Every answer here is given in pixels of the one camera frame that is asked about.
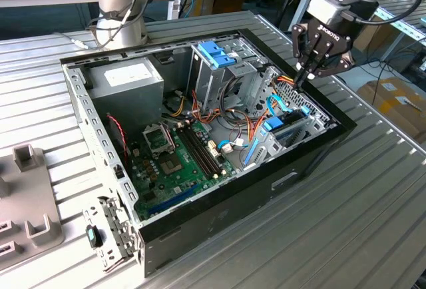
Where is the aluminium frame table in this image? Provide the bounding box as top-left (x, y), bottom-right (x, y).
top-left (352, 0), bottom-right (426, 65)

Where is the grey metal disk bay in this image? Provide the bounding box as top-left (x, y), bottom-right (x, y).
top-left (242, 65), bottom-right (337, 172)

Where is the cardboard box with white label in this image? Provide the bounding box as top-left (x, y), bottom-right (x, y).
top-left (355, 76), bottom-right (426, 143)

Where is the black teal bracket latch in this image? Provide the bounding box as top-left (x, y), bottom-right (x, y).
top-left (85, 224), bottom-right (104, 248)

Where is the black case fan red wire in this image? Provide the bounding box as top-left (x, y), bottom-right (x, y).
top-left (105, 112), bottom-right (131, 170)

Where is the yellow orange supply wire bundle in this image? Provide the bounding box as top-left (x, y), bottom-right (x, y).
top-left (164, 95), bottom-right (187, 117)

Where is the grey power supply unit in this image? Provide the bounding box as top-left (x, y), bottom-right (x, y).
top-left (87, 57), bottom-right (165, 137)

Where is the grey metal slot bracket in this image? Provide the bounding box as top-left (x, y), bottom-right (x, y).
top-left (81, 195), bottom-right (143, 274)

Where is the black RAM slot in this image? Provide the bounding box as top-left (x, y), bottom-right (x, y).
top-left (185, 124), bottom-right (223, 175)
top-left (177, 126), bottom-right (216, 180)

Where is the grey parts rack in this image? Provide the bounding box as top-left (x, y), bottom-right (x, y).
top-left (0, 142), bottom-right (66, 272)

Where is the yellow red disk power wire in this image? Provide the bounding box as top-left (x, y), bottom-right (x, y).
top-left (246, 74), bottom-right (306, 142)

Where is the metal socket cover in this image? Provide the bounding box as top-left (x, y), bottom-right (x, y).
top-left (142, 122), bottom-right (176, 154)

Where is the blue expansion slot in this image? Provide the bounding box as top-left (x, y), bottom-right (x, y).
top-left (146, 182), bottom-right (201, 216)

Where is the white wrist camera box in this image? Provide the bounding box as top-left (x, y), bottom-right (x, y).
top-left (305, 0), bottom-right (353, 26)

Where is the blue empty drive carrier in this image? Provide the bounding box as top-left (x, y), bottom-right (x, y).
top-left (197, 41), bottom-right (239, 69)

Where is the black stand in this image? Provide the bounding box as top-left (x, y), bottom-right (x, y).
top-left (275, 0), bottom-right (306, 35)

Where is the blue disk data wire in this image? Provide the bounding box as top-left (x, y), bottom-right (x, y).
top-left (266, 94), bottom-right (288, 117)

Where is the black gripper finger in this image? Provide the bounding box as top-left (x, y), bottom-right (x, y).
top-left (292, 24), bottom-right (309, 87)
top-left (301, 52), bottom-right (354, 87)

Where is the green motherboard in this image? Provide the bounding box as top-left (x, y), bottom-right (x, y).
top-left (128, 121), bottom-right (239, 222)

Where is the grey metal drive cage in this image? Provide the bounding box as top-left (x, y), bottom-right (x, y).
top-left (185, 32), bottom-right (267, 114)

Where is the hard disk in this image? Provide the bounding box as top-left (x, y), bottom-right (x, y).
top-left (245, 105), bottom-right (312, 167)

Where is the black cable bundle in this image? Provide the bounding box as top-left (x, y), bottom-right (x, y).
top-left (218, 69), bottom-right (256, 127)

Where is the black open PC case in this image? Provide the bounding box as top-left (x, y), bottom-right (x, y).
top-left (59, 28), bottom-right (359, 278)

